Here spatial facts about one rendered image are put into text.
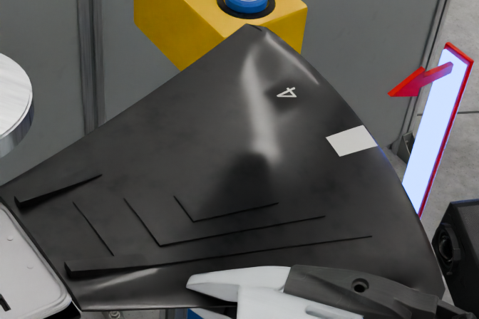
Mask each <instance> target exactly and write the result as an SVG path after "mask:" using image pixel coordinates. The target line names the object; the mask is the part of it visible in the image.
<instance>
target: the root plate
mask: <svg viewBox="0 0 479 319"><path fill-rule="evenodd" d="M0 298H2V300H3V301H4V302H5V304H6V306H7V307H8V309H9V310H8V311H6V312H5V311H4V309H3V308H2V307H1V305H0V319H44V318H46V317H48V316H50V315H53V314H55V313H58V312H60V311H62V310H64V309H65V308H67V307H68V306H69V305H70V303H71V301H72V297H71V296H70V294H69V293H68V291H67V289H66V287H65V286H64V284H63V282H62V281H61V279H60V278H59V277H58V276H57V275H56V273H55V272H54V270H53V269H52V268H51V267H50V265H49V264H48V262H47V261H46V259H45V258H44V257H43V256H42V254H41V253H40V251H39V250H38V249H37V248H36V246H35V245H34V243H33V242H32V241H31V239H30V238H29V237H28V235H27V234H26V232H25V231H24V230H23V229H22V228H21V226H20V225H19V223H18V222H17V220H15V218H14V217H13V215H12V214H11V212H10V211H9V210H8V209H7V208H6V206H4V205H3V204H2V203H1V202H0Z"/></svg>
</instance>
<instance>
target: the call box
mask: <svg viewBox="0 0 479 319"><path fill-rule="evenodd" d="M307 11H308V8H307V5H306V4H305V3H304V2H303V1H301V0H268V1H267V7H266V8H265V9H264V10H263V11H260V12H257V13H253V14H245V13H240V12H237V11H234V10H232V9H231V8H229V7H228V6H227V5H226V3H225V0H134V23H135V25H136V26H137V27H138V28H139V29H140V30H141V31H142V32H143V33H144V34H145V35H146V36H147V37H148V38H149V39H150V40H151V41H152V42H153V43H154V44H155V45H156V46H157V47H158V48H159V49H160V50H161V51H162V52H163V54H164V55H165V56H166V57H167V58H168V59H169V60H170V61H171V62H172V63H173V64H174V65H175V66H176V67H177V68H178V69H179V70H180V71H182V70H184V69H185V68H186V67H188V66H189V65H191V64H192V63H194V62H195V61H196V60H197V59H199V58H201V57H202V56H203V55H205V54H206V53H207V52H208V51H210V50H211V49H213V48H214V47H215V46H217V45H218V44H219V43H221V42H222V41H223V40H225V39H226V38H227V37H228V36H230V35H231V34H233V33H234V32H235V31H236V30H237V29H239V28H240V27H242V26H243V25H244V24H246V23H249V24H253V25H258V26H264V27H267V28H268V29H269V30H271V31H273V32H274V33H275V34H277V35H278V36H279V37H280V38H281V39H283V40H284V41H285V42H286V43H288V44H289V45H290V46H291V47H292V48H293V49H294V50H295V51H297V52H298V53H299V54H300V53H301V49H302V41H303V36H304V28H305V23H306V19H307Z"/></svg>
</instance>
